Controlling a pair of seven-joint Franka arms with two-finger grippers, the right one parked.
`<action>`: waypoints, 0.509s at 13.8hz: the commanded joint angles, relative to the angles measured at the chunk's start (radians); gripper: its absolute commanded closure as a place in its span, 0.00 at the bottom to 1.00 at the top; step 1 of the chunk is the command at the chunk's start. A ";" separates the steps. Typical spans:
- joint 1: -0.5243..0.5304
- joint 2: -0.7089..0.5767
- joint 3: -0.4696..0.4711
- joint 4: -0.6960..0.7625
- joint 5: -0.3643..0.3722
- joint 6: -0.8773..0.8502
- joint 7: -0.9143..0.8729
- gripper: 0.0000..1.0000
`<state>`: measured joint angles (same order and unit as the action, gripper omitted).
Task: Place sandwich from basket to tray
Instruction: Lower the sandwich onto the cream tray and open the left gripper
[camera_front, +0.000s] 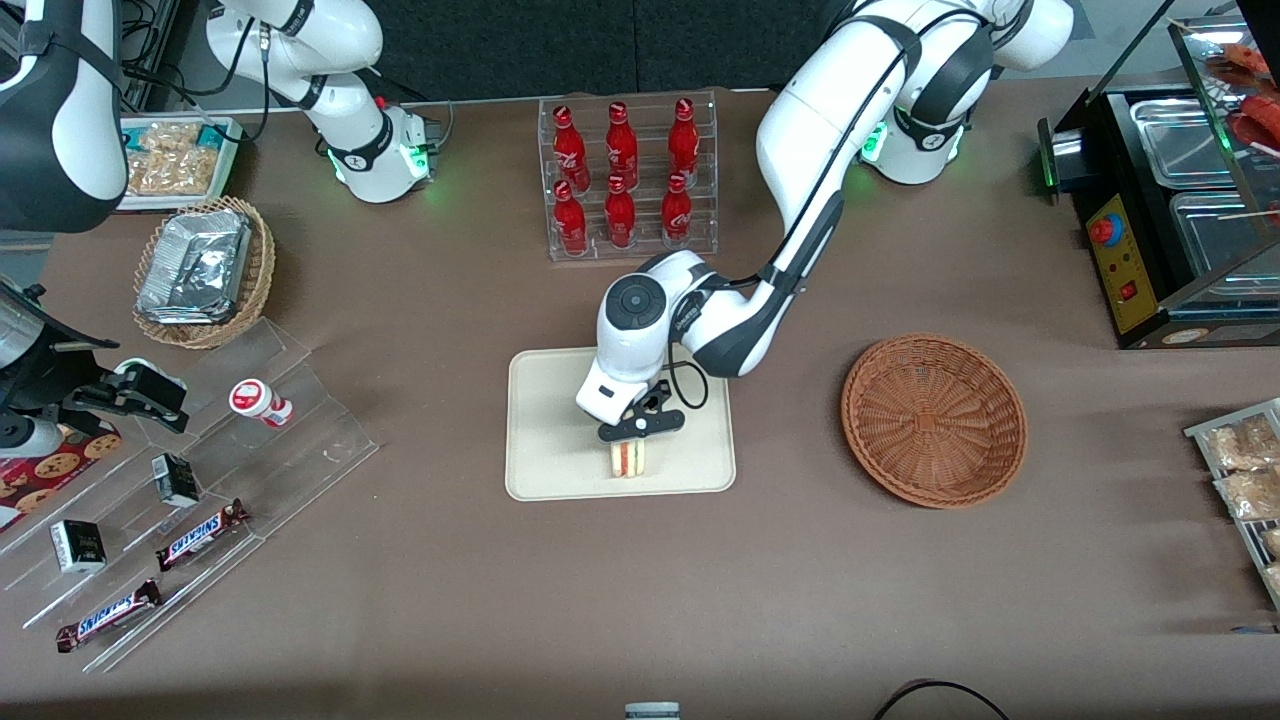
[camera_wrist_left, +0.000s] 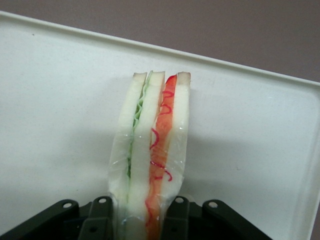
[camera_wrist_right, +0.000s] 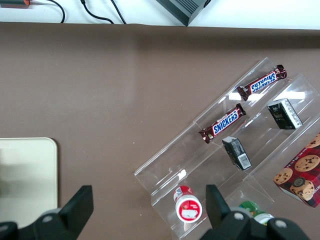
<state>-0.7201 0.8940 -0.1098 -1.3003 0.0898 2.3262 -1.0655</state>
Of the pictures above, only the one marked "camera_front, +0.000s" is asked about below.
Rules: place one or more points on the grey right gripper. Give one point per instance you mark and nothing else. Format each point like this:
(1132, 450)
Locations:
(52, 377)

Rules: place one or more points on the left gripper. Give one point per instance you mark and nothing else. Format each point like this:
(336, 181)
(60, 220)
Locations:
(652, 402)

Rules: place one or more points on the triangular sandwich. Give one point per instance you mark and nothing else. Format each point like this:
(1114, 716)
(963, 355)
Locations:
(628, 460)

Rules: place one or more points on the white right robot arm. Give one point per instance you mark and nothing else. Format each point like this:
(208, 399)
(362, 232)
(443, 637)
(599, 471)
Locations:
(300, 40)

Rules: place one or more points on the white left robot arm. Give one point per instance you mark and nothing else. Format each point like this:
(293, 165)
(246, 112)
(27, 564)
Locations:
(800, 130)

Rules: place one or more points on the cream rectangular plastic tray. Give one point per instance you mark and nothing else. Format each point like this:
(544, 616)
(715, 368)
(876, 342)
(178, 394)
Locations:
(545, 450)

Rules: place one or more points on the oval tan wicker basket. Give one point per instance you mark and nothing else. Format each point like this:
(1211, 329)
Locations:
(262, 260)

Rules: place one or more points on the white snack tray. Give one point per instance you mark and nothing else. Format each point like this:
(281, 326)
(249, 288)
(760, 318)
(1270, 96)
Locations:
(228, 150)

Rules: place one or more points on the round brown wicker basket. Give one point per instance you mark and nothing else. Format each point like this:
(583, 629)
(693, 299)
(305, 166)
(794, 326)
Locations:
(935, 420)

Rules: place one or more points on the small black carton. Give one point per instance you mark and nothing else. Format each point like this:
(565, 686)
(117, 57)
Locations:
(78, 546)
(176, 480)

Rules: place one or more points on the red cookie box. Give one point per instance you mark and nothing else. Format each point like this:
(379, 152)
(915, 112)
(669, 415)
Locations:
(55, 470)

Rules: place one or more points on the red white yogurt bottle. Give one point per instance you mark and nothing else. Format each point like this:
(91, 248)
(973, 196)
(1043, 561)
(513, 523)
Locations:
(255, 400)

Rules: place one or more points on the stacked silver foil containers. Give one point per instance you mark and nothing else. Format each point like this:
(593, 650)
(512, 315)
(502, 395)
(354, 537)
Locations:
(195, 265)

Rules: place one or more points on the Snickers chocolate bar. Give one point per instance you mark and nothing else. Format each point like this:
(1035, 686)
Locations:
(200, 535)
(108, 615)

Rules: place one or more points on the clear acrylic bottle rack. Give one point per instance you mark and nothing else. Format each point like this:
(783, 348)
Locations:
(645, 255)

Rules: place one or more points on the clear acrylic stepped display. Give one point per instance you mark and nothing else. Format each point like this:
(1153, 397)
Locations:
(300, 460)

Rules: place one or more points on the red cola bottle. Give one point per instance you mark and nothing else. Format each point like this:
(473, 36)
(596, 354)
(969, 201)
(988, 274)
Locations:
(570, 150)
(570, 225)
(622, 145)
(620, 218)
(677, 215)
(684, 140)

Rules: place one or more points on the clear bag of snacks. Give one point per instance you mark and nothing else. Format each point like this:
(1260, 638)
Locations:
(175, 173)
(170, 137)
(1245, 445)
(1250, 495)

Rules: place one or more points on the grey white device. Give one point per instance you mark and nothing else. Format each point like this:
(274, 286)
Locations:
(652, 712)

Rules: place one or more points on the black food warmer case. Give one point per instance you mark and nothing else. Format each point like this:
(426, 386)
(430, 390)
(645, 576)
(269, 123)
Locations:
(1125, 265)

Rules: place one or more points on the grey snack rack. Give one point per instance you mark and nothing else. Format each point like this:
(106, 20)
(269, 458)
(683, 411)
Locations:
(1200, 435)

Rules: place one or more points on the steel warmer pan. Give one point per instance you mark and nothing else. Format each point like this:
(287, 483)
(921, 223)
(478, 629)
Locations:
(1220, 230)
(1185, 140)

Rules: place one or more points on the red orange food pack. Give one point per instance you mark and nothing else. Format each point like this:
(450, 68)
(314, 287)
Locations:
(1240, 65)

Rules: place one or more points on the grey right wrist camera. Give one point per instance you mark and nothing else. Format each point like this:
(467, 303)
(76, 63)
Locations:
(30, 438)

